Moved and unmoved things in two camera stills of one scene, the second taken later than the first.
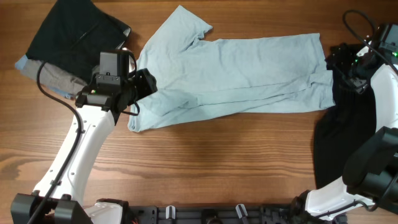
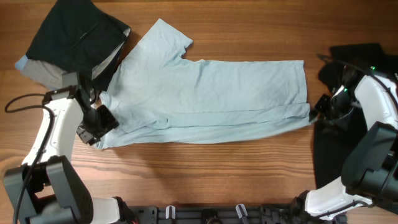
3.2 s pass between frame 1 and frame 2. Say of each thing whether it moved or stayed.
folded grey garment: stayed
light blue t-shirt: moved
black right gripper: moved
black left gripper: moved
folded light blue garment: stayed
